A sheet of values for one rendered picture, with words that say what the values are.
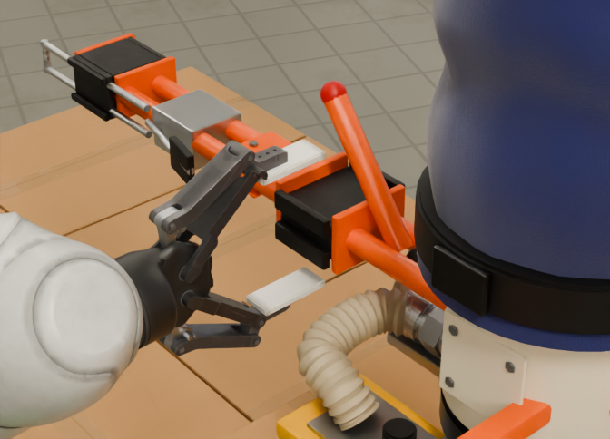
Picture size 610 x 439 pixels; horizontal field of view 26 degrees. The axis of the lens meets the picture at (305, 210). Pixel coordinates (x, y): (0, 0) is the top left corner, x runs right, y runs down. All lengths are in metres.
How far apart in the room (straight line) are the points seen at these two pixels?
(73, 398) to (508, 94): 0.33
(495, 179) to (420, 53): 3.35
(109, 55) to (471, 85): 0.63
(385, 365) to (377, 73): 2.71
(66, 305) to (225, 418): 1.17
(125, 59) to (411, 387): 0.46
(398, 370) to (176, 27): 3.07
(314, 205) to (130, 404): 0.88
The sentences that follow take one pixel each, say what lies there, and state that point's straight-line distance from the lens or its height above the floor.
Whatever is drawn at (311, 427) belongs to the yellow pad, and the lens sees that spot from 1.12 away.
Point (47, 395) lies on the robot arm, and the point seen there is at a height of 1.31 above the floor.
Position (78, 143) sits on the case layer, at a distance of 2.64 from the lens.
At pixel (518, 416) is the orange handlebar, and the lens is 0.97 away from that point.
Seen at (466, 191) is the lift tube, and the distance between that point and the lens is 0.89.
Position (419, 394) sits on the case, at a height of 0.95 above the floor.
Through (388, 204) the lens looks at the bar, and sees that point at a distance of 1.13.
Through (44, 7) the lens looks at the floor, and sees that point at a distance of 4.59.
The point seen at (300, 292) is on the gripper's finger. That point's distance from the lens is 1.19.
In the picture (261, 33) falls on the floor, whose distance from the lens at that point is 4.33.
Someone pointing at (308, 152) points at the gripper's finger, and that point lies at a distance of 1.13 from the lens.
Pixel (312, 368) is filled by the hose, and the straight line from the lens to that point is 1.11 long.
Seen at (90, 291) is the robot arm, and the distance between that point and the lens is 0.81.
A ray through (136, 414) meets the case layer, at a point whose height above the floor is 0.54.
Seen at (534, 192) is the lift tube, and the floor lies 1.40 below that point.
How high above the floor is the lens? 1.85
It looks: 33 degrees down
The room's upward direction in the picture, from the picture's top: straight up
